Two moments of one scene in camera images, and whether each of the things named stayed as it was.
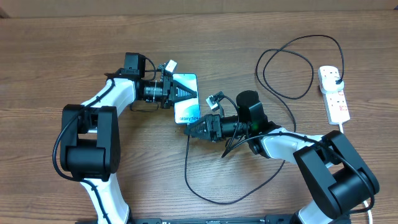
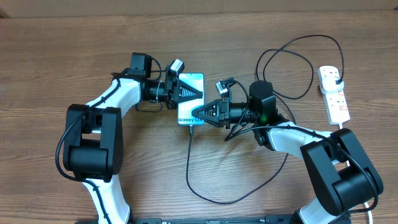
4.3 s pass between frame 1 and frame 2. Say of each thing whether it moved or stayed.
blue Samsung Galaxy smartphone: moved
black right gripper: moved
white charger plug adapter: stayed
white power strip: stayed
